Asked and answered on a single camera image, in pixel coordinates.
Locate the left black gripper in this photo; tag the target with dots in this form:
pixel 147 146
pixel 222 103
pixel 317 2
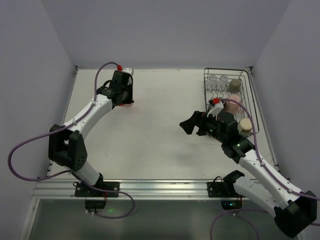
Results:
pixel 127 99

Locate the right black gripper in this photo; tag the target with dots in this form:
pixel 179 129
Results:
pixel 200 124

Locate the tall pink plastic cup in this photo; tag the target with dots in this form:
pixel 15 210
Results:
pixel 126 105

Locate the beige plastic cup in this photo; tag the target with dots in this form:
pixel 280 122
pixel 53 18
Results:
pixel 245 125

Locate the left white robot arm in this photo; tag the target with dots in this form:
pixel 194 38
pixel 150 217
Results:
pixel 67 142

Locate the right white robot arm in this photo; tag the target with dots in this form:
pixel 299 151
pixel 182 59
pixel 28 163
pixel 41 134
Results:
pixel 292 209

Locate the pink ceramic mug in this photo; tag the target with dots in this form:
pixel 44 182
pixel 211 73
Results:
pixel 231 104

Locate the left clear glass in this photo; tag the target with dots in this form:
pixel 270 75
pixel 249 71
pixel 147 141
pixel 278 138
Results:
pixel 211 81

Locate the clear glass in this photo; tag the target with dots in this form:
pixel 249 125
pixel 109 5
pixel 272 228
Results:
pixel 222 81
pixel 211 81

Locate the right clear glass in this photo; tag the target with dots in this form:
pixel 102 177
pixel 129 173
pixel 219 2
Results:
pixel 222 81

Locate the grey-green ceramic cup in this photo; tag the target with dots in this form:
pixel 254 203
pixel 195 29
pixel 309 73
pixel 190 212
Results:
pixel 235 85

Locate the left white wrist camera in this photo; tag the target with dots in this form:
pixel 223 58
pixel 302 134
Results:
pixel 129 71

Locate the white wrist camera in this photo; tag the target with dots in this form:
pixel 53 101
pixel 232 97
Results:
pixel 215 110
pixel 129 71

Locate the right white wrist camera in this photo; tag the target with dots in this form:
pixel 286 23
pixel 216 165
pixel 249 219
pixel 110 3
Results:
pixel 215 110

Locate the wire dish rack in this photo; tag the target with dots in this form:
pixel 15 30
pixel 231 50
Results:
pixel 246 93

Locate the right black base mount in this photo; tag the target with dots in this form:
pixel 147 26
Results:
pixel 223 188

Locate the aluminium mounting rail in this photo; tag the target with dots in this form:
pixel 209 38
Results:
pixel 64 189

